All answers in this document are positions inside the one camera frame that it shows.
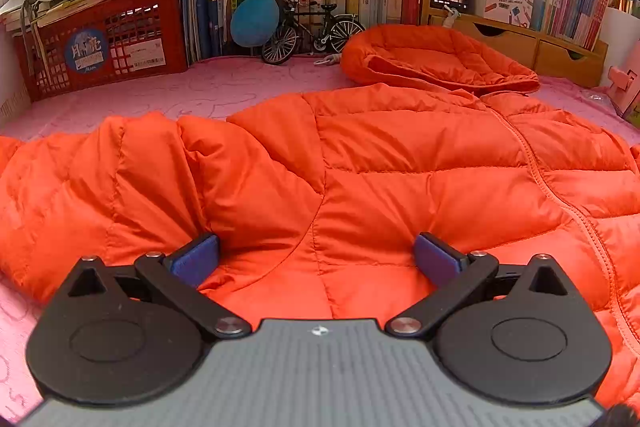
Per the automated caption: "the wooden drawer organizer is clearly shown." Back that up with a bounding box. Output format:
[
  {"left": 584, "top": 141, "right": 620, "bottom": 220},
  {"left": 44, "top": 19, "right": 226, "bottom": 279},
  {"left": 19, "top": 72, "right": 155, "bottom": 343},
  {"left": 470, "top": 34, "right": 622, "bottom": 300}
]
[{"left": 420, "top": 0, "right": 608, "bottom": 88}]

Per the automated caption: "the pink toy dollhouse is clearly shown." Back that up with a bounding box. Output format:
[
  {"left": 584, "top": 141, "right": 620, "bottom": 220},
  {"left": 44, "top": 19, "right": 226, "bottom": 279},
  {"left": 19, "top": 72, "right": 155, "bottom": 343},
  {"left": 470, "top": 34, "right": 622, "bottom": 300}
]
[{"left": 607, "top": 57, "right": 640, "bottom": 128}]

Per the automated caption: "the clear plastic wrapper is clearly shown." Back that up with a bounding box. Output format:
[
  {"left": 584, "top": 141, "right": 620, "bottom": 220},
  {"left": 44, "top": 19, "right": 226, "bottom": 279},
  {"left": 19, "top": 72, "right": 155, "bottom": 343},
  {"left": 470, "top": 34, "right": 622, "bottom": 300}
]
[{"left": 582, "top": 89, "right": 618, "bottom": 108}]

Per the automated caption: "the orange puffer jacket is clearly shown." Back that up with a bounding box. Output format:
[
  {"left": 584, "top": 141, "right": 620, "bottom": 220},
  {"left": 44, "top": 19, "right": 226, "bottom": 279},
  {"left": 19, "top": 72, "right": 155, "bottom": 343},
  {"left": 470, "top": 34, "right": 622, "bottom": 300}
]
[{"left": 0, "top": 24, "right": 640, "bottom": 413}]

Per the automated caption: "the red plastic crate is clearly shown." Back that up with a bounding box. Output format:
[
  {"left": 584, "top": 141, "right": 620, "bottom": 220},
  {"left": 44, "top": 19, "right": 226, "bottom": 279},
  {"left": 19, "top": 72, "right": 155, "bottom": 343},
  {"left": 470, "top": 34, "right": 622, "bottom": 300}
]
[{"left": 12, "top": 0, "right": 190, "bottom": 102}]

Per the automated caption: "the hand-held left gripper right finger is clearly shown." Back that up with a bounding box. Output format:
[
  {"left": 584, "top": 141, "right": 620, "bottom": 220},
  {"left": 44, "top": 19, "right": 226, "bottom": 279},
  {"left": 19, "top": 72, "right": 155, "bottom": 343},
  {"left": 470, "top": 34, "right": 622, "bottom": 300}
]
[{"left": 385, "top": 232, "right": 573, "bottom": 339}]

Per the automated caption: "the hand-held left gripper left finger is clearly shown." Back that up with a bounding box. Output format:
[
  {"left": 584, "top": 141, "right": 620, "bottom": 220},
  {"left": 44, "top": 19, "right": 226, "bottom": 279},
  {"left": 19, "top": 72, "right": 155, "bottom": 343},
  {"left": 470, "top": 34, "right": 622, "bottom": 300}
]
[{"left": 65, "top": 232, "right": 251, "bottom": 340}]

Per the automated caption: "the blue plush ball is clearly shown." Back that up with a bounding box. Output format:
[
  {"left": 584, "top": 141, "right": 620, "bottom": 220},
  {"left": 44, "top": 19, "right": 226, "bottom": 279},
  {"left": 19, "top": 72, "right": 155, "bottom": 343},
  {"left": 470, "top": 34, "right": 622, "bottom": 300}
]
[{"left": 230, "top": 0, "right": 281, "bottom": 48}]

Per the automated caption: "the black miniature bicycle model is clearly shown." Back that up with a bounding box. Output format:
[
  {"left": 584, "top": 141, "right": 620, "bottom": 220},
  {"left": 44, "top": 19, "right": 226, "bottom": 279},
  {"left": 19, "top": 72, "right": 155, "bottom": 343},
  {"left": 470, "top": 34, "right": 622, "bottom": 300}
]
[{"left": 261, "top": 0, "right": 366, "bottom": 66}]

